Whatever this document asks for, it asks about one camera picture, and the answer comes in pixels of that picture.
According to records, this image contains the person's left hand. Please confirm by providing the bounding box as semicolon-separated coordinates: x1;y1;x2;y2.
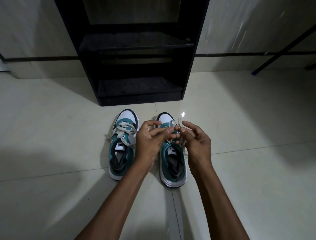
134;120;181;174

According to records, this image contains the person's right hand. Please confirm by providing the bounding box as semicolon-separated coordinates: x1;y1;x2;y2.
172;120;214;180

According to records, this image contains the teal white sneaker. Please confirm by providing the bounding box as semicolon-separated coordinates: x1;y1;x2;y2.
157;112;189;190
105;108;140;181

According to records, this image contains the black shoe rack shelf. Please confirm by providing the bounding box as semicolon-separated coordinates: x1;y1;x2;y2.
54;0;210;107

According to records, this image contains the person's right forearm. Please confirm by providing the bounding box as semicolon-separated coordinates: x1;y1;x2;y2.
194;167;251;240

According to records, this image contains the person's left forearm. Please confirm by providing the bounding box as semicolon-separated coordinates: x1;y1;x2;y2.
74;159;155;240

